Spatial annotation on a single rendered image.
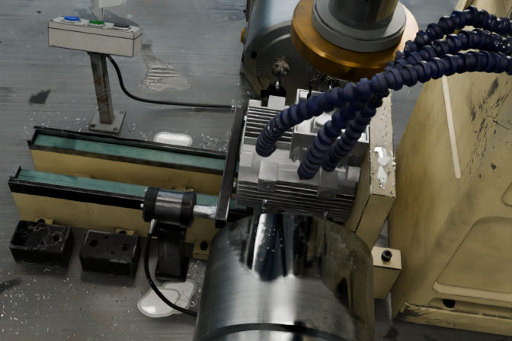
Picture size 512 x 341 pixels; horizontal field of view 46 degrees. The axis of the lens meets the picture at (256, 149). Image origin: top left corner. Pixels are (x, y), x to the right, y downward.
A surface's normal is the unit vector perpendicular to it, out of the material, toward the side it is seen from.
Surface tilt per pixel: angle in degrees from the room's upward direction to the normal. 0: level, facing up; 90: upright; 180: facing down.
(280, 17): 32
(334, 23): 0
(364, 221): 90
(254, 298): 25
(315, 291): 9
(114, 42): 60
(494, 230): 90
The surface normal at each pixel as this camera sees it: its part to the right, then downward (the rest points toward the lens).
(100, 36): -0.05, 0.34
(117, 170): -0.11, 0.76
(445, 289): 0.04, -0.26
